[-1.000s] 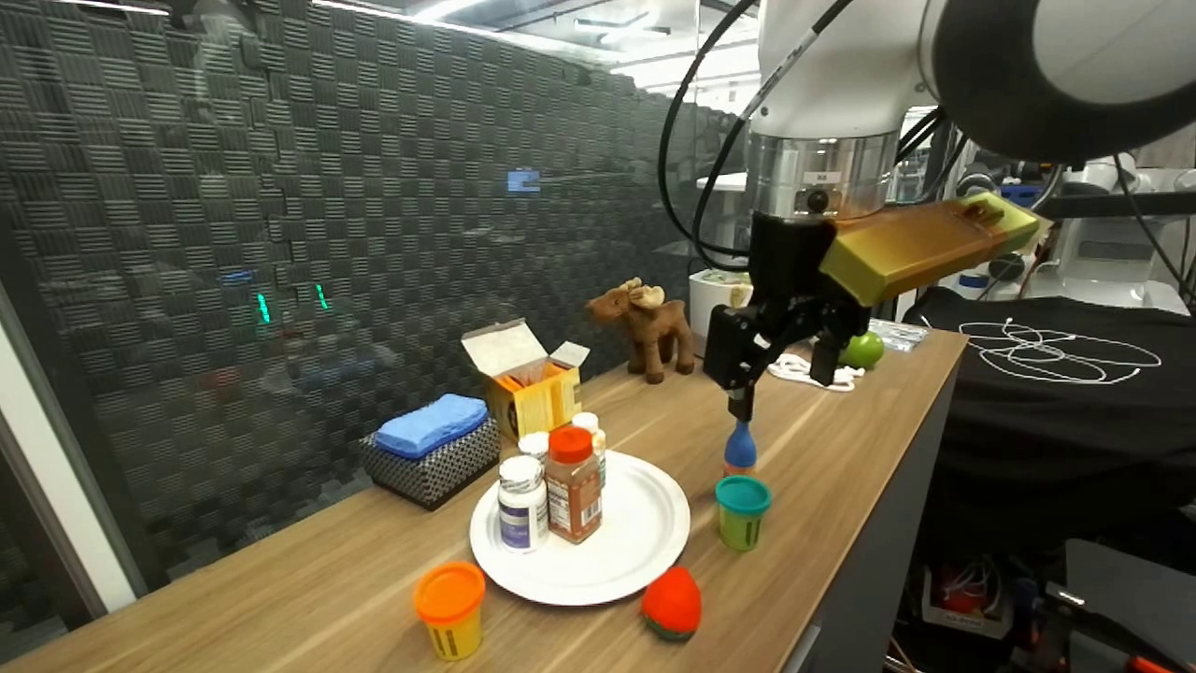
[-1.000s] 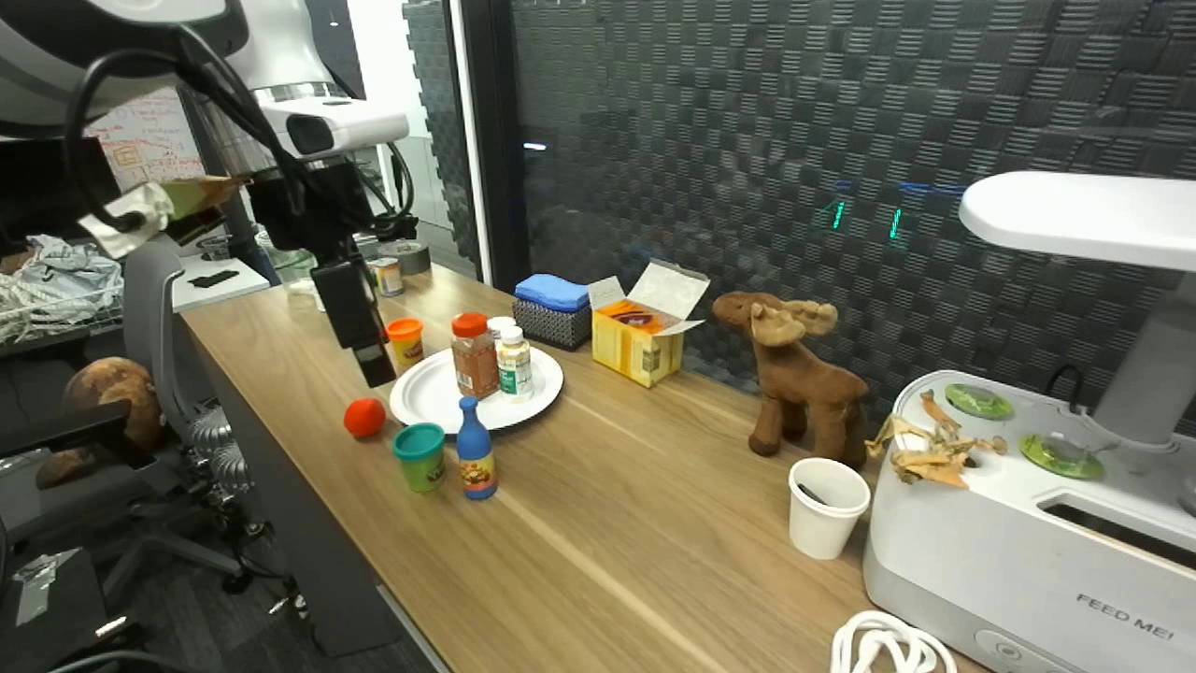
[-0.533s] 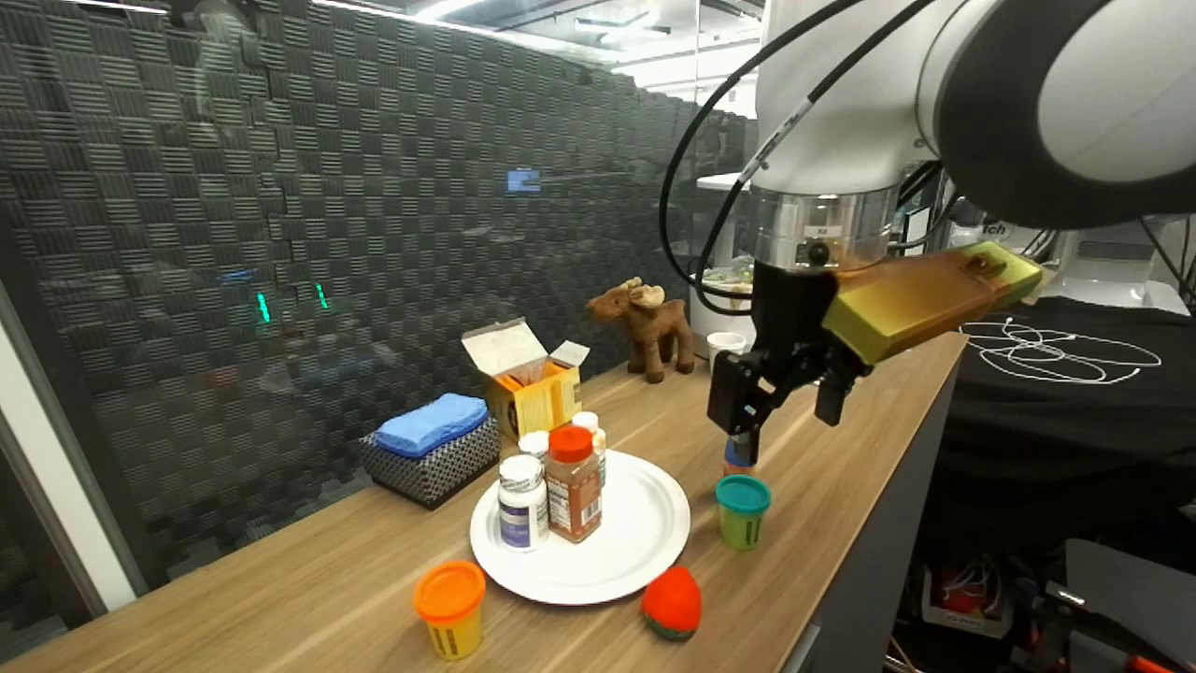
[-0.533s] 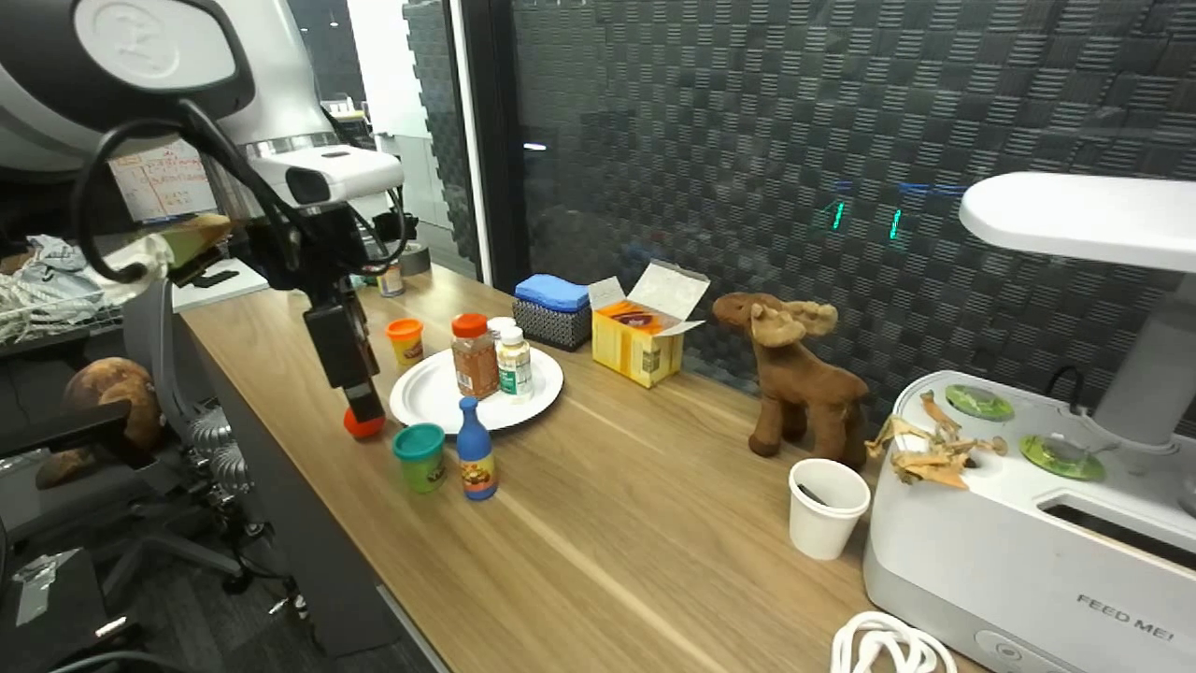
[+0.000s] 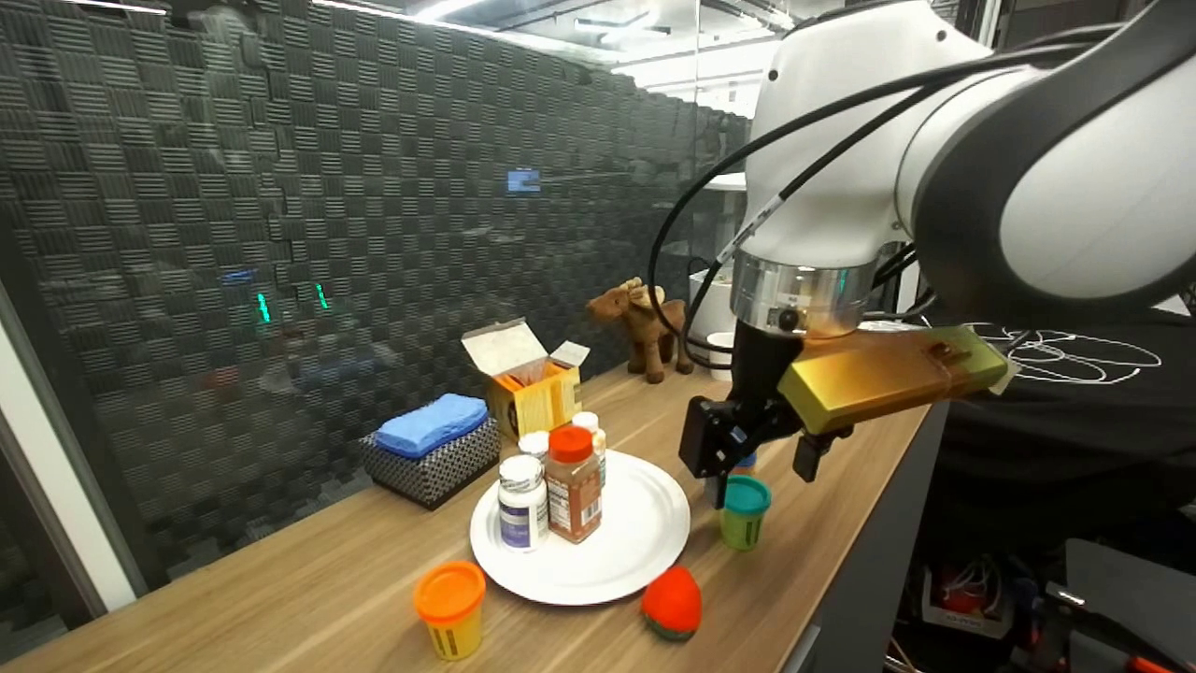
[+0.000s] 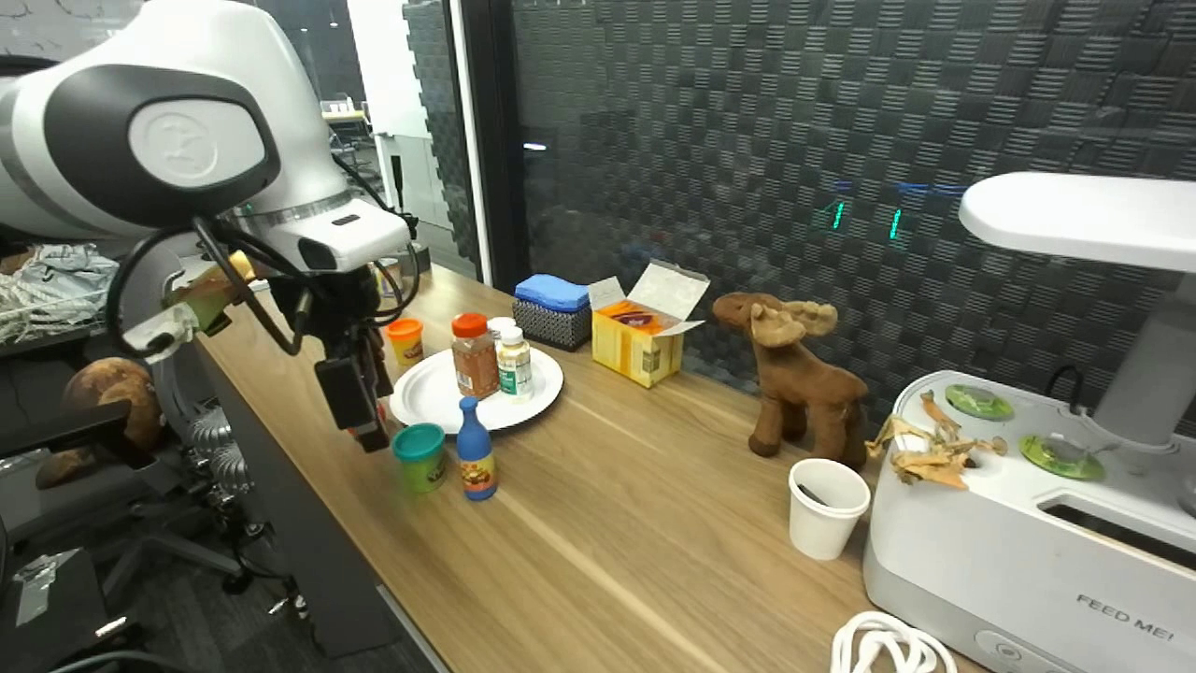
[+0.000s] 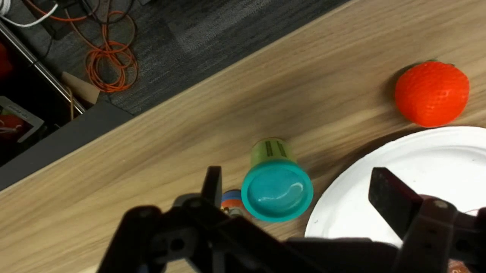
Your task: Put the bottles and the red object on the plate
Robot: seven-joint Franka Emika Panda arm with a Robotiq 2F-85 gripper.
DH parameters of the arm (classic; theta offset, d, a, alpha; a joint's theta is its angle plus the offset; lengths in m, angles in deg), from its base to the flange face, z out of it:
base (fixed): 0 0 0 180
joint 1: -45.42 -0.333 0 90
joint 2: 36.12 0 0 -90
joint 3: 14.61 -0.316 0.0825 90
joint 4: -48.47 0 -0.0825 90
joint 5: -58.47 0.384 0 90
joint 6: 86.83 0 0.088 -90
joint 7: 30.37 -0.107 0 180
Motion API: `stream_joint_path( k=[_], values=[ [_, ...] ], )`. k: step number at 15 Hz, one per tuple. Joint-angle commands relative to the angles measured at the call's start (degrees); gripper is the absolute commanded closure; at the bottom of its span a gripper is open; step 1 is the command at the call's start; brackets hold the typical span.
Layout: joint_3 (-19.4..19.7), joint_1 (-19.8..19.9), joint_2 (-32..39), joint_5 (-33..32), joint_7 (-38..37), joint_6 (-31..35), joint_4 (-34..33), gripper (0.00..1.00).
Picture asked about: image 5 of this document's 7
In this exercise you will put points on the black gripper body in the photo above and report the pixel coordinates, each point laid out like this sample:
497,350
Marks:
765,376

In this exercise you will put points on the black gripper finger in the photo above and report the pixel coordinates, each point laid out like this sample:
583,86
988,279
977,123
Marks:
713,442
807,457

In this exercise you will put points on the green dough can teal lid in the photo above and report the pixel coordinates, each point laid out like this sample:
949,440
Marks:
744,512

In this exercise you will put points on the white bottle green label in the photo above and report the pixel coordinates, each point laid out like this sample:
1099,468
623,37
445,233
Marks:
583,421

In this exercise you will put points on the brown spice bottle orange lid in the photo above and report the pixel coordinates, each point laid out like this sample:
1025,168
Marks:
573,486

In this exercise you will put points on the small clear plastic bottle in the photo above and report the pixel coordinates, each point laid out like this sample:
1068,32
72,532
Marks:
531,442

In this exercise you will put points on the white pill bottle blue label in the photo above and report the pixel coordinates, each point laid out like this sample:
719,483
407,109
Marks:
521,501

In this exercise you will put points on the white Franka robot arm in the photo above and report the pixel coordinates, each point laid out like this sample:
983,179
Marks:
995,161

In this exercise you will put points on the white paper plate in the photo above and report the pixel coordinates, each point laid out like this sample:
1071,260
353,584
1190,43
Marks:
623,541

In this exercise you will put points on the white paper cup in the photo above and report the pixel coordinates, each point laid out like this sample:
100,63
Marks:
719,350

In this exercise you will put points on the white indoor garden appliance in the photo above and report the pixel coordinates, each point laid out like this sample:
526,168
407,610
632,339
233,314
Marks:
713,291

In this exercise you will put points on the brown moose plush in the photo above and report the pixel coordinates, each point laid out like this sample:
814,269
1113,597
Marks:
640,328

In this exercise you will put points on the red toy strawberry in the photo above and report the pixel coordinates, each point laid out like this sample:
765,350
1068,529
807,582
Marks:
673,602

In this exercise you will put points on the open yellow cardboard box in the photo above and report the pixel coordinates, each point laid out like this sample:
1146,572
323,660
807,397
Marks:
531,392

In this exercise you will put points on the blue folded cloth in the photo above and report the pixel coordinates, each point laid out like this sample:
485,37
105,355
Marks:
430,421

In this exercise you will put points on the grey woven basket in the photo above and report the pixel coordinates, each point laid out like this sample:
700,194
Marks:
430,472

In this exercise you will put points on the yellow dough can orange lid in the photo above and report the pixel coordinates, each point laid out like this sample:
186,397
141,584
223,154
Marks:
451,613

